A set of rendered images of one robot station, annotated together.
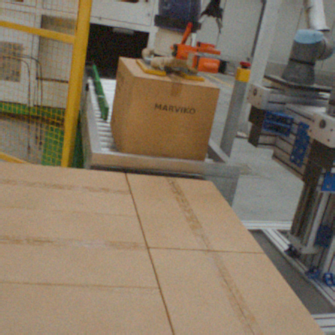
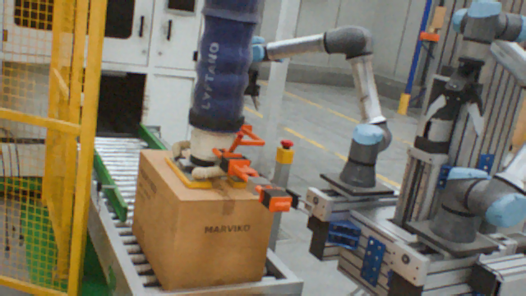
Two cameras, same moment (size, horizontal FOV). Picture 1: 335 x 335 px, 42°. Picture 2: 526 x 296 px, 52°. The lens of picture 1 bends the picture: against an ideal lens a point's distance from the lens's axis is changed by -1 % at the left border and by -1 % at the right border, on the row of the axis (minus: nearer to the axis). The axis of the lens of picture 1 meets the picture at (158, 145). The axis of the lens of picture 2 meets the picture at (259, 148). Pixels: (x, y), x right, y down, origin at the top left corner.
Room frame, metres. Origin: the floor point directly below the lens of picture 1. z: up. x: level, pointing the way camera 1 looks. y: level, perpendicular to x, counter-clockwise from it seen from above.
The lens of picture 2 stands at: (0.03, 0.36, 1.69)
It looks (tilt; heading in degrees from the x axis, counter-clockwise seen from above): 15 degrees down; 346
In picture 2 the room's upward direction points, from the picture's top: 10 degrees clockwise
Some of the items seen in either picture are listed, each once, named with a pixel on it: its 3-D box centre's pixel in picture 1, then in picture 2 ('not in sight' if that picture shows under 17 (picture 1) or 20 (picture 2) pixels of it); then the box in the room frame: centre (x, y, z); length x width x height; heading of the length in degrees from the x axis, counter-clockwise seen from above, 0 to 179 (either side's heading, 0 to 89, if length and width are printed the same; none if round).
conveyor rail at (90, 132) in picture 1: (85, 108); (88, 198); (2.93, 0.54, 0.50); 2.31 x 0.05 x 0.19; 14
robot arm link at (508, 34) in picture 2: not in sight; (503, 26); (1.40, -0.60, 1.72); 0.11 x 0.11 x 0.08; 13
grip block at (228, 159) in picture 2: (184, 51); (234, 164); (1.96, -0.04, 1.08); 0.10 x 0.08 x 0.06; 104
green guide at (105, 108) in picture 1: (93, 85); (89, 160); (3.29, 0.57, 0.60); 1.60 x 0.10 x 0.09; 14
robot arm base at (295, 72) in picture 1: (299, 70); (359, 169); (2.01, -0.57, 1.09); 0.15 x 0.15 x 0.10
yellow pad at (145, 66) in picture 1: (150, 63); (186, 168); (2.18, 0.11, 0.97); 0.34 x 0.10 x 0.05; 14
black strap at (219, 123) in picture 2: (177, 22); (216, 117); (2.20, 0.02, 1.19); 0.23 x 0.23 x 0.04
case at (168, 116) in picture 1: (158, 108); (197, 215); (2.22, 0.04, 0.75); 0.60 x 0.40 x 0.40; 14
